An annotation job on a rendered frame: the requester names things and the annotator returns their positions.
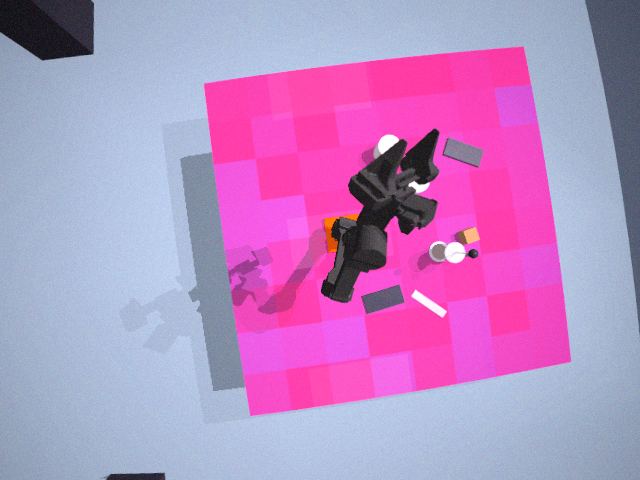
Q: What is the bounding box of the french press coffee maker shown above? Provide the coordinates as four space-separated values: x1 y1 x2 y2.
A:
429 241 479 263

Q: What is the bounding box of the white flat bar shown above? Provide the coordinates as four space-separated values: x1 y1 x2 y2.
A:
411 290 447 318

